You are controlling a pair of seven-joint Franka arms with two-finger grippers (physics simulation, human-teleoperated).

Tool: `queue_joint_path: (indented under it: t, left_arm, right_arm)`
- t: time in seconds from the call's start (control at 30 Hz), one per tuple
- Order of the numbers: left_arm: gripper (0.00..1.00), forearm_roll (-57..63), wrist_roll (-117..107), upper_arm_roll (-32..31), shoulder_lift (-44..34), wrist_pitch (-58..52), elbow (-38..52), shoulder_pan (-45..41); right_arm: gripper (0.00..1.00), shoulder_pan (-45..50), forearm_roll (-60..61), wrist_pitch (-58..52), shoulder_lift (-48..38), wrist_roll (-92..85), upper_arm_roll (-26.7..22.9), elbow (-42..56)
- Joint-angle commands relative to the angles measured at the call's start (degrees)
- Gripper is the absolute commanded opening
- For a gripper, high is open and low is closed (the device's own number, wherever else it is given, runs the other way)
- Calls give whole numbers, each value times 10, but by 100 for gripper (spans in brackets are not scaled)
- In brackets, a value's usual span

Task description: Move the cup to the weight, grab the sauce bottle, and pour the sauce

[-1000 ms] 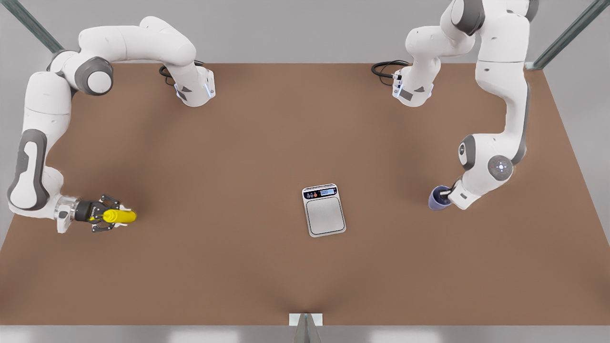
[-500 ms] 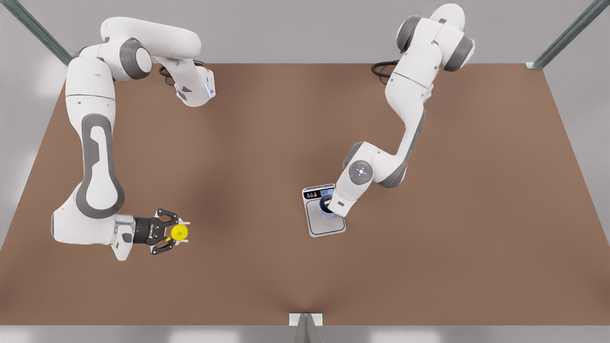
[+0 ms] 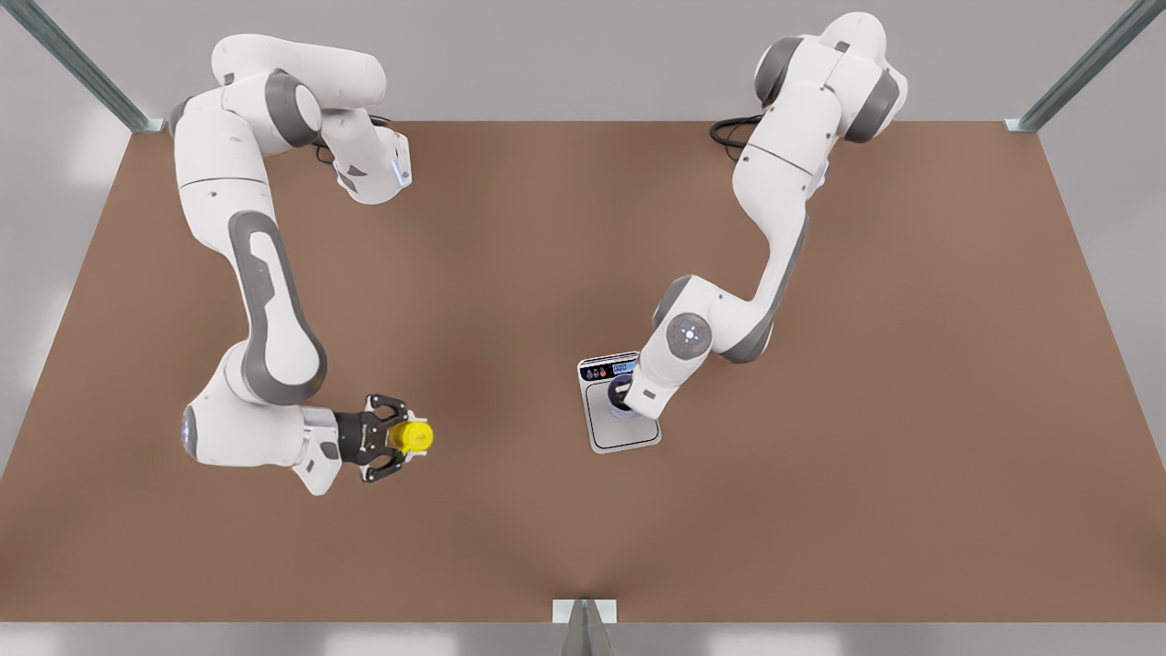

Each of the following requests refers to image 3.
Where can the small pale blue cup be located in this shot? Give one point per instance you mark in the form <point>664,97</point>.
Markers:
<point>623,414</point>

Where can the yellow sauce bottle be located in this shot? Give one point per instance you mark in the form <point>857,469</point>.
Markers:
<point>412,436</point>

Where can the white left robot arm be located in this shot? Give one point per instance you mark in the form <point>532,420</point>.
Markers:
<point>783,155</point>

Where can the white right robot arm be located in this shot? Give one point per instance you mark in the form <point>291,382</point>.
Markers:
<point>219,191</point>

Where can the grey digital kitchen scale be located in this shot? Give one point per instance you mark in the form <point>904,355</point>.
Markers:
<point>610,433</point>

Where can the silver frame post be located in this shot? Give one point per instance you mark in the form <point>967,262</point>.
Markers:
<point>1084,68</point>
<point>585,629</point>
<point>77,66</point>

